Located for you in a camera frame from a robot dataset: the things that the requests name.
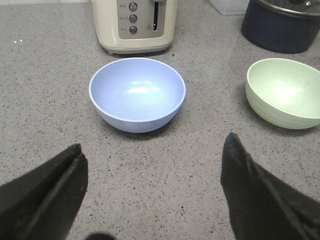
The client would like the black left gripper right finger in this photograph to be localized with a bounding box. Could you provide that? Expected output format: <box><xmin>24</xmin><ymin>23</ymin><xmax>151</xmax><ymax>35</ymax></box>
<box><xmin>220</xmin><ymin>132</ymin><xmax>320</xmax><ymax>240</ymax></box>

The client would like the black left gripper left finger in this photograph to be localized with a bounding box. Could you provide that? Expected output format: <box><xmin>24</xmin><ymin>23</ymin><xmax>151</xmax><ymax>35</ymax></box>
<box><xmin>0</xmin><ymin>143</ymin><xmax>88</xmax><ymax>240</ymax></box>

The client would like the green bowl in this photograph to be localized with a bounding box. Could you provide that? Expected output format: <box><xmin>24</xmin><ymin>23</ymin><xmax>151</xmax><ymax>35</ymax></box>
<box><xmin>245</xmin><ymin>58</ymin><xmax>320</xmax><ymax>130</ymax></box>

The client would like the blue bowl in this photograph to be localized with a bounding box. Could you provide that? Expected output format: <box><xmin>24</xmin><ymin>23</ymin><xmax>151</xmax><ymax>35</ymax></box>
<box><xmin>88</xmin><ymin>57</ymin><xmax>186</xmax><ymax>133</ymax></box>

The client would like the dark blue saucepan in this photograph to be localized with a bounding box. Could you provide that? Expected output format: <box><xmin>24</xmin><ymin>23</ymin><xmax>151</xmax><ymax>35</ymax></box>
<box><xmin>241</xmin><ymin>0</ymin><xmax>320</xmax><ymax>54</ymax></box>

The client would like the cream toaster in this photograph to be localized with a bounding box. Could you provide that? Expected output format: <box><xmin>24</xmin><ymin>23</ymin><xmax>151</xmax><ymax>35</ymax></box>
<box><xmin>91</xmin><ymin>0</ymin><xmax>178</xmax><ymax>55</ymax></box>

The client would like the clear plastic container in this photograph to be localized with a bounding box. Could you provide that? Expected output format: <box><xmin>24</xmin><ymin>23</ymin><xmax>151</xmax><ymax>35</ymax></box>
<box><xmin>209</xmin><ymin>0</ymin><xmax>249</xmax><ymax>16</ymax></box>

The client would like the glass pot lid blue knob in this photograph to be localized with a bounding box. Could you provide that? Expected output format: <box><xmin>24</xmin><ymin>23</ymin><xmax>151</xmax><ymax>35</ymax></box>
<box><xmin>258</xmin><ymin>0</ymin><xmax>320</xmax><ymax>17</ymax></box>

